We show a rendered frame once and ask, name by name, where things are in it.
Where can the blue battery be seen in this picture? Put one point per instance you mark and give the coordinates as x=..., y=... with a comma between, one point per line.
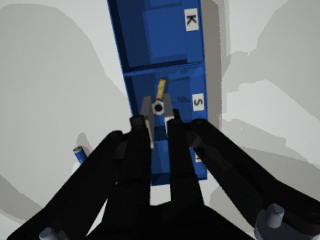
x=80, y=154

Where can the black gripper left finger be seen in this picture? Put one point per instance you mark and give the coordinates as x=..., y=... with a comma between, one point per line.
x=75, y=207

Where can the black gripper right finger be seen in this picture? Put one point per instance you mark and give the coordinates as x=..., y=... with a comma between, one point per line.
x=275, y=210

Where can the blue rack of labelled bins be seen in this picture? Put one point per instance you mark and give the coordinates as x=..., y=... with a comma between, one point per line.
x=149, y=36

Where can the gold bolt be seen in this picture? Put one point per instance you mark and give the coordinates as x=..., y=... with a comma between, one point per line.
x=161, y=87

